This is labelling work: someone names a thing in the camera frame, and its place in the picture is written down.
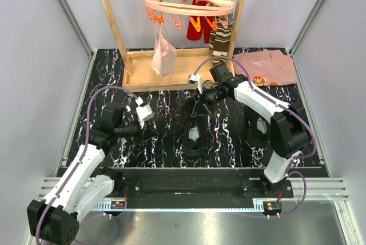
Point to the black marble pattern mat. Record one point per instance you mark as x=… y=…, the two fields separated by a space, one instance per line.
x=225 y=129

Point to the red hanging sock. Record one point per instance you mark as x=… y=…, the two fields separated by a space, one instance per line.
x=199 y=27

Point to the black shoe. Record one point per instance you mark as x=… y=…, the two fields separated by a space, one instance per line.
x=258 y=133
x=192 y=130

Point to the pink folded t-shirt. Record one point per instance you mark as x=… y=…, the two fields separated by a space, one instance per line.
x=268 y=68

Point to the right orange connector box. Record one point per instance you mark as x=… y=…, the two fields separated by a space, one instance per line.
x=273 y=206

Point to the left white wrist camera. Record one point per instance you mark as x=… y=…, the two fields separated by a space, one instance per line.
x=143 y=111

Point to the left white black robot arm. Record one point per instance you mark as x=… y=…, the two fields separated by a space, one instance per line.
x=57 y=217

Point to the pink round clip hanger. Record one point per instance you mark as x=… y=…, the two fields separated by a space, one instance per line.
x=156 y=9

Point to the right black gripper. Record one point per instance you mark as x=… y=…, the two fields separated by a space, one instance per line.
x=199 y=109

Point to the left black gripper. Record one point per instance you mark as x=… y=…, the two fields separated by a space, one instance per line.
x=147 y=132

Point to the left orange connector box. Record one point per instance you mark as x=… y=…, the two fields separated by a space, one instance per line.
x=117 y=204

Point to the brown striped hanging sock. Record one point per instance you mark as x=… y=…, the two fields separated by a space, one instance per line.
x=219 y=39

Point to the wooden drying rack frame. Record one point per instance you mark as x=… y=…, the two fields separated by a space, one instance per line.
x=138 y=74

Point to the pink hanging bra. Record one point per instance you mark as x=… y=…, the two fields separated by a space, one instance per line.
x=164 y=54

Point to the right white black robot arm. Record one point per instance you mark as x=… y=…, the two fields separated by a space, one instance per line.
x=290 y=135

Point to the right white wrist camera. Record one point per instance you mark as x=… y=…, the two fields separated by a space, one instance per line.
x=196 y=79

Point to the orange connector box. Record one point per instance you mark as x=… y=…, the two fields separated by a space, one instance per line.
x=273 y=206
x=117 y=204

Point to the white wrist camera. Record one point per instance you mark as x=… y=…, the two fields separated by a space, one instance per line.
x=143 y=111
x=196 y=79

